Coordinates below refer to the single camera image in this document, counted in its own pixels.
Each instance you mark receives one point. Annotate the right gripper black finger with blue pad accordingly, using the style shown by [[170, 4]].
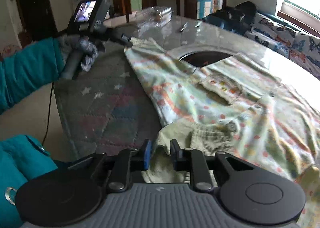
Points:
[[128, 161]]

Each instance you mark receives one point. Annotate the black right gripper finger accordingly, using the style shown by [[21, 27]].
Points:
[[117, 36], [192, 161]]

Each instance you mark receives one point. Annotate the colourful patterned baby garment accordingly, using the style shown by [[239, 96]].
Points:
[[236, 105]]

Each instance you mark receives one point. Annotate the grey gloved left hand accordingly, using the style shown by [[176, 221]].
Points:
[[77, 51]]

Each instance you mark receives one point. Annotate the clear plastic storage box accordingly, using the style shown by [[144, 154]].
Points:
[[156, 16]]

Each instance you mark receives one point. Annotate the black round stove insert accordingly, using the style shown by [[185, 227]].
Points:
[[203, 58]]

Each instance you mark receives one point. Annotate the teal left jacket sleeve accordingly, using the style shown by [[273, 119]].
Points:
[[28, 70]]

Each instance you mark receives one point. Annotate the teal jacket sleeve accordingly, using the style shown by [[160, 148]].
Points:
[[22, 158], [28, 70]]

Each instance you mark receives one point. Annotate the turquoise small cabinet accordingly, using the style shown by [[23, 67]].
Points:
[[204, 8]]

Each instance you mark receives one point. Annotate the teal right jacket sleeve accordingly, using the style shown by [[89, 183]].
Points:
[[22, 158]]

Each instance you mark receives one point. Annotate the black and teal bag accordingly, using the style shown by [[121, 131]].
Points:
[[233, 19]]

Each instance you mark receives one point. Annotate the butterfly print cushion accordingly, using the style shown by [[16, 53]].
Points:
[[299, 47]]

